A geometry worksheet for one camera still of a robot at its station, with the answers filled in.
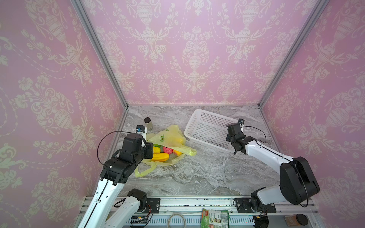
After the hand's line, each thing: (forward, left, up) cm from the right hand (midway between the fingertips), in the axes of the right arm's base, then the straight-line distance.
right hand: (234, 133), depth 91 cm
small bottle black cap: (+15, +58, 0) cm, 60 cm away
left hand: (-14, +49, +15) cm, 53 cm away
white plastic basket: (+12, +13, -10) cm, 20 cm away
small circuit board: (-42, +57, -13) cm, 72 cm away
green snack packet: (-44, +19, -8) cm, 48 cm away
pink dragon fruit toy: (-7, +43, -5) cm, 44 cm away
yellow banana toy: (-11, +47, -6) cm, 49 cm away
